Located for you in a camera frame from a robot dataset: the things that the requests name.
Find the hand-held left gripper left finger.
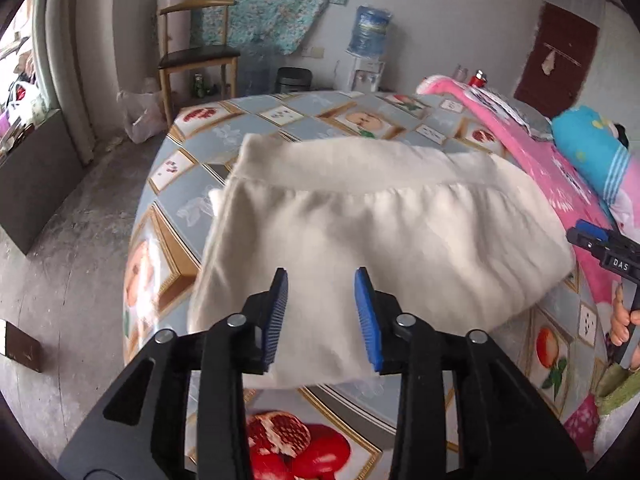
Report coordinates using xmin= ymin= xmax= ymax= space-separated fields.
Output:
xmin=57 ymin=267 xmax=291 ymax=480

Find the black trash bin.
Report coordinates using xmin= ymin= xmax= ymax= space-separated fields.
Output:
xmin=276 ymin=67 xmax=314 ymax=95

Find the clear empty water jug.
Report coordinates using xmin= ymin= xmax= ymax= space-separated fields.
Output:
xmin=240 ymin=50 xmax=278 ymax=97

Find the red print plastic bag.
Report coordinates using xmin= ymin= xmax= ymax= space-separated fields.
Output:
xmin=7 ymin=82 xmax=41 ymax=121

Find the person's right forearm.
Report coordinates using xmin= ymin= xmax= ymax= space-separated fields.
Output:
xmin=592 ymin=357 xmax=640 ymax=416

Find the pale cylinder bin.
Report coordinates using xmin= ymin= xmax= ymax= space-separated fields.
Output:
xmin=157 ymin=0 xmax=193 ymax=56

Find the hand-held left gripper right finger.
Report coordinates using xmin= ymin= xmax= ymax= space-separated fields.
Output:
xmin=354 ymin=266 xmax=586 ymax=480

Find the teal floral hanging cloth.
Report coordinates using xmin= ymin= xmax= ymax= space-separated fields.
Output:
xmin=155 ymin=0 xmax=353 ymax=56

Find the dark grey cabinet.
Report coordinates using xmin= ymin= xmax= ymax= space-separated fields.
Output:
xmin=0 ymin=110 xmax=86 ymax=256

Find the blue patterned pillow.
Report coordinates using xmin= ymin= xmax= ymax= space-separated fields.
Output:
xmin=550 ymin=105 xmax=633 ymax=201

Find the white plastic bag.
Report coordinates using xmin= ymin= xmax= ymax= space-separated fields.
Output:
xmin=117 ymin=90 xmax=168 ymax=143

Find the dark red door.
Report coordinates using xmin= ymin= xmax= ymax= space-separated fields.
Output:
xmin=515 ymin=2 xmax=601 ymax=106

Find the blue water jug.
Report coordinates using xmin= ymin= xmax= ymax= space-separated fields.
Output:
xmin=348 ymin=6 xmax=391 ymax=58

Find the small brown box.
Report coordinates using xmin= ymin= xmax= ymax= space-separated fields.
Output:
xmin=0 ymin=320 xmax=42 ymax=373

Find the pink floral blanket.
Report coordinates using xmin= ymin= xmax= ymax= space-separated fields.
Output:
xmin=417 ymin=74 xmax=640 ymax=461

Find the cream zip jacket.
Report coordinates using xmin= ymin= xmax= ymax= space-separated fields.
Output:
xmin=187 ymin=132 xmax=575 ymax=391

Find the grey curtain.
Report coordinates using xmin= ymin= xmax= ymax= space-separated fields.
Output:
xmin=45 ymin=0 xmax=96 ymax=161

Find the person's right hand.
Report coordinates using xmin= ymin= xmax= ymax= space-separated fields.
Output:
xmin=607 ymin=282 xmax=640 ymax=373

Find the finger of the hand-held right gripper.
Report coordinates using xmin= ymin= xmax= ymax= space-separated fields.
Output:
xmin=566 ymin=219 xmax=611 ymax=261

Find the fruit print tablecloth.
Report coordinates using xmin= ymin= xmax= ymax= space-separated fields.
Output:
xmin=122 ymin=91 xmax=616 ymax=480

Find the wooden chair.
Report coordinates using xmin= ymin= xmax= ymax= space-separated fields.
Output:
xmin=157 ymin=0 xmax=241 ymax=121

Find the white water dispenser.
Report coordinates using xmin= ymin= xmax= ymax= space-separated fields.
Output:
xmin=347 ymin=55 xmax=386 ymax=93

